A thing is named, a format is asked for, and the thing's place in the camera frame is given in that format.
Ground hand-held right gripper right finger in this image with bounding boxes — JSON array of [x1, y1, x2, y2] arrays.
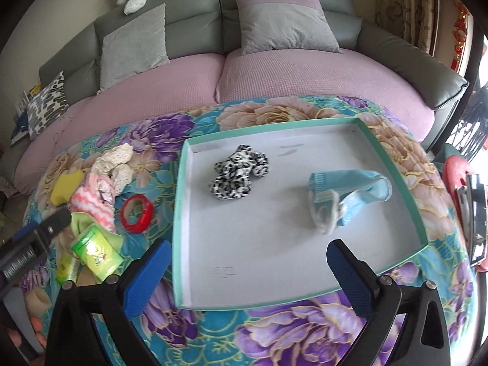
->
[[326, 239, 452, 366]]

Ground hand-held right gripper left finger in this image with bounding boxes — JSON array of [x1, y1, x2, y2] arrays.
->
[[45, 238, 173, 366]]

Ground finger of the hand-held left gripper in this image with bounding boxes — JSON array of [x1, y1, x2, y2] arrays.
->
[[11, 208, 73, 249]]

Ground light green cloth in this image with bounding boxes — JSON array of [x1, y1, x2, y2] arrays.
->
[[56, 211, 124, 286]]

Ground pink white fuzzy sock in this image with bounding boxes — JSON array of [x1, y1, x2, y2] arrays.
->
[[70, 173, 117, 233]]

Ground green packet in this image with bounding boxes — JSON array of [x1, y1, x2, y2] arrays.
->
[[70, 224, 124, 280]]

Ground pink patterned cloth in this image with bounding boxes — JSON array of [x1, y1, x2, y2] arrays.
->
[[96, 176, 116, 204]]

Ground teal shallow box tray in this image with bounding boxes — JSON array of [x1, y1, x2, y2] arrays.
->
[[172, 117, 429, 310]]

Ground red tape roll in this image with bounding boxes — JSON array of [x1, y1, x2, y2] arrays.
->
[[121, 194, 154, 234]]

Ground floral blanket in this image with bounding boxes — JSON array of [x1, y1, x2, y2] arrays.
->
[[15, 95, 477, 366]]

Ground cream dotted cloth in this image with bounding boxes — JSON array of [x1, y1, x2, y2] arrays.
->
[[91, 144, 134, 195]]

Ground light blue sock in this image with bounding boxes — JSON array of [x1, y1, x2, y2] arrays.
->
[[308, 170, 393, 236]]

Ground black white patterned pillow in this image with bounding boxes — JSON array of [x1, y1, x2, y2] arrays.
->
[[27, 70, 70, 140]]

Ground white and yellow boxes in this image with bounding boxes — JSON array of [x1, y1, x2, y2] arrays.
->
[[22, 84, 42, 104]]

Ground leopard print scrunchie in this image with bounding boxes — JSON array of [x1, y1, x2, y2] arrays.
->
[[208, 144, 269, 201]]

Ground black chrome metal object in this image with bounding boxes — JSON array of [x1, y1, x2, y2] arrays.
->
[[457, 173, 488, 271]]

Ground pink sofa cover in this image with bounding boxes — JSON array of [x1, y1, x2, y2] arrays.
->
[[17, 48, 436, 196]]

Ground plain grey pillow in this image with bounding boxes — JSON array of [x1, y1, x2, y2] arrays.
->
[[97, 3, 170, 94]]

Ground grey leather sofa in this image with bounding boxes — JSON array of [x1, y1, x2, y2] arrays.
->
[[0, 0, 470, 199]]

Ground grey and pink pillow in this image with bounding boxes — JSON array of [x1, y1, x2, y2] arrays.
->
[[233, 0, 344, 56]]

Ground red hanging decoration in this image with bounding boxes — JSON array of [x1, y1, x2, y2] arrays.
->
[[450, 0, 470, 73]]

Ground patterned beige curtain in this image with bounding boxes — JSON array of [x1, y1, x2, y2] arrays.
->
[[375, 0, 443, 56]]

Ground thin purple wire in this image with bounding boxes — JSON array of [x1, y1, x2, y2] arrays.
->
[[52, 112, 72, 142]]

